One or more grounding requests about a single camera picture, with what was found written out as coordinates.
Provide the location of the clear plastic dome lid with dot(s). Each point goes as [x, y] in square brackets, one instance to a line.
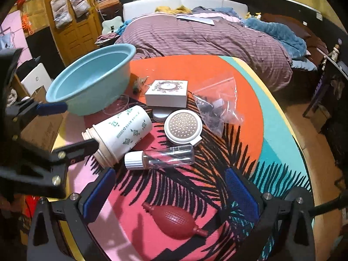
[118, 105]

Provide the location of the wooden door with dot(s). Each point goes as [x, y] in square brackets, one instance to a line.
[77, 38]

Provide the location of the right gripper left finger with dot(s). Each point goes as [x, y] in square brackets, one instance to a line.
[94, 195]

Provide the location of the colourful palm leaf mat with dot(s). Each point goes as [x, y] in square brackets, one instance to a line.
[264, 147]

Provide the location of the cardboard box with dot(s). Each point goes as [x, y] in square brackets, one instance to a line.
[42, 131]

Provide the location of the clear zip bag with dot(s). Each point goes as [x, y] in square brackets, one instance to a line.
[216, 100]

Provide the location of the blue fleece blanket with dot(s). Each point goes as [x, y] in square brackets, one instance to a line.
[295, 46]

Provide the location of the light blue plastic basin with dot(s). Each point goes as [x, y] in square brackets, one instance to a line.
[94, 81]

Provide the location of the small white round tin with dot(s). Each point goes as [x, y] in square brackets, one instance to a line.
[160, 114]

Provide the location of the yellow cloth on bed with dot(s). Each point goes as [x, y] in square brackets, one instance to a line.
[174, 11]

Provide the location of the white folding board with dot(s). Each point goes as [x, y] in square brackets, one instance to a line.
[37, 78]

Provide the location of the left hanging organizer bag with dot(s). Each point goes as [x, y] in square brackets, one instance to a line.
[60, 11]

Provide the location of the paper cups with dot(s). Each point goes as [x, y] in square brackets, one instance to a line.
[119, 134]

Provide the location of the white square gift box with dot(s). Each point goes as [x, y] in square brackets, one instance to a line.
[167, 93]

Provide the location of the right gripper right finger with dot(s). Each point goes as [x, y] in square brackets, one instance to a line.
[244, 193]

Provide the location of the white paper on bed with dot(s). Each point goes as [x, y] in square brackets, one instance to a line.
[206, 21]

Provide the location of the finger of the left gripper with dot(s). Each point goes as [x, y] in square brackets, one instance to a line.
[73, 153]
[25, 111]

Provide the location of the red rubber bulb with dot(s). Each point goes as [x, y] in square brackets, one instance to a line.
[174, 221]

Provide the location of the brown sofa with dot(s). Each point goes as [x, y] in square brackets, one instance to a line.
[312, 41]

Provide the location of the white bed headboard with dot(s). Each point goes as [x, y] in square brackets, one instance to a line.
[140, 7]

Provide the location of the white round compact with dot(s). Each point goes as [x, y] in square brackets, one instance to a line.
[183, 127]

